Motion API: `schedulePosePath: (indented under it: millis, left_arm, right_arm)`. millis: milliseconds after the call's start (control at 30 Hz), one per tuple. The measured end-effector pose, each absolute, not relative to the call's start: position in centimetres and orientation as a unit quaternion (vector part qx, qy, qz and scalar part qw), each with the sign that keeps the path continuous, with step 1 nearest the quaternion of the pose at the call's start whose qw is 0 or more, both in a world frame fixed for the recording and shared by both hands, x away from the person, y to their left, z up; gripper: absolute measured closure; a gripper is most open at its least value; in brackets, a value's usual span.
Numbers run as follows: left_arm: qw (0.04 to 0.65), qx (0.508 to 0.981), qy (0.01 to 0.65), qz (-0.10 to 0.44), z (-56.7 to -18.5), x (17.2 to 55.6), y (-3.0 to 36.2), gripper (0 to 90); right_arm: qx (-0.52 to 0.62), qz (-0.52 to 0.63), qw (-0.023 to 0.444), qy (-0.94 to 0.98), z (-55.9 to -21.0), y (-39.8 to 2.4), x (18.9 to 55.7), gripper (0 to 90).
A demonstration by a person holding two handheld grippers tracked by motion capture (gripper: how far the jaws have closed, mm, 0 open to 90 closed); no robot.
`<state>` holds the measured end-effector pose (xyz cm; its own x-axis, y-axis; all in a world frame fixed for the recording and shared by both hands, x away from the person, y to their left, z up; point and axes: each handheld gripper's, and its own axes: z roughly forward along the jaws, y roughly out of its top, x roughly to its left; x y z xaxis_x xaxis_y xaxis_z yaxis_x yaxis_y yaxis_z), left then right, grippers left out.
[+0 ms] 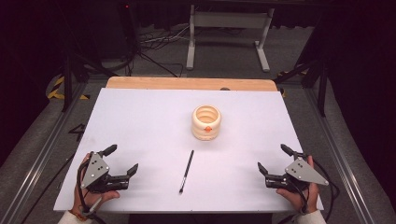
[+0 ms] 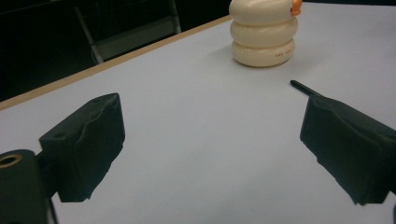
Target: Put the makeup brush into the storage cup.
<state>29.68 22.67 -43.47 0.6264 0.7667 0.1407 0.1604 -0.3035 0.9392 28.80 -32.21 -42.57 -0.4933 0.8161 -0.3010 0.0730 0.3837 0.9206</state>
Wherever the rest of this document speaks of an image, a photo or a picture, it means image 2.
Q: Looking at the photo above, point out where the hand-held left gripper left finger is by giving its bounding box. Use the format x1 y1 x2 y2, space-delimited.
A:
38 92 126 203

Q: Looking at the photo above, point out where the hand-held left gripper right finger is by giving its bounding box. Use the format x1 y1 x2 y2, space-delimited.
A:
299 96 396 206

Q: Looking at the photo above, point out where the black pen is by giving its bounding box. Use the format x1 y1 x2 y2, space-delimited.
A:
290 79 325 99

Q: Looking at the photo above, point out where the cream ringed duck pen holder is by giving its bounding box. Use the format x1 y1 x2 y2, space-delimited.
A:
228 0 304 68

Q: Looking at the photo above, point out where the grey metal chair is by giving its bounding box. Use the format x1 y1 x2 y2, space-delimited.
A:
74 0 182 65

